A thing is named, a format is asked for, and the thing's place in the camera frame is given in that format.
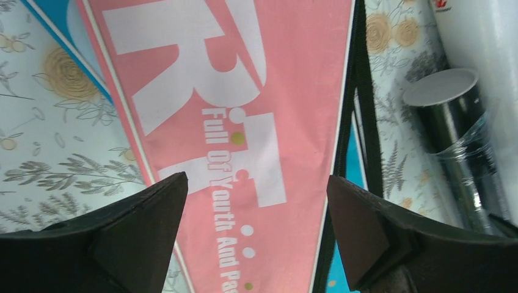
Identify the black shuttlecock tube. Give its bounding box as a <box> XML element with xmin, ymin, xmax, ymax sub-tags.
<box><xmin>403</xmin><ymin>68</ymin><xmax>510</xmax><ymax>236</ymax></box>

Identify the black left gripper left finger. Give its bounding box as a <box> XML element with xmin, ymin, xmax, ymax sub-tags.
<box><xmin>1</xmin><ymin>172</ymin><xmax>188</xmax><ymax>292</ymax></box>

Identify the white cardboard tube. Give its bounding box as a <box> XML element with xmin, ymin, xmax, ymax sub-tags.
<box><xmin>429</xmin><ymin>0</ymin><xmax>517</xmax><ymax>222</ymax></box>

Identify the pink racket cover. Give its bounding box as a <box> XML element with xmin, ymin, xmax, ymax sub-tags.
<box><xmin>77</xmin><ymin>1</ymin><xmax>354</xmax><ymax>292</ymax></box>

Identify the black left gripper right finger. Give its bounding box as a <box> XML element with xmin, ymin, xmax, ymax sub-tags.
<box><xmin>327</xmin><ymin>176</ymin><xmax>517</xmax><ymax>292</ymax></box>

